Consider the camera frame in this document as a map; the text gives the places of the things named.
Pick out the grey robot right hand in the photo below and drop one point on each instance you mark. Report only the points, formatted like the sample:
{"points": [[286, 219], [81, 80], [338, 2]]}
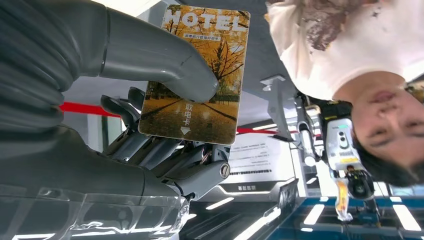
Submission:
{"points": [[66, 185]]}

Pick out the white sign board with text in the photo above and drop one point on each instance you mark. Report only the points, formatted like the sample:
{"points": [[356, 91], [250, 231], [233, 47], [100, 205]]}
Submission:
{"points": [[251, 155]]}

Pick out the red barrier belt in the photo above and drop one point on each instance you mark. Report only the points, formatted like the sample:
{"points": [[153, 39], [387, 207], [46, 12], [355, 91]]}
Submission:
{"points": [[86, 109]]}

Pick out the grey metal frame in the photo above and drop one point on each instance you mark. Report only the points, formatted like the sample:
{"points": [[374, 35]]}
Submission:
{"points": [[281, 112]]}

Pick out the person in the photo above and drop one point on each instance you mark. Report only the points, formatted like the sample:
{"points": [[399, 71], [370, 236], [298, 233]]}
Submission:
{"points": [[348, 49]]}

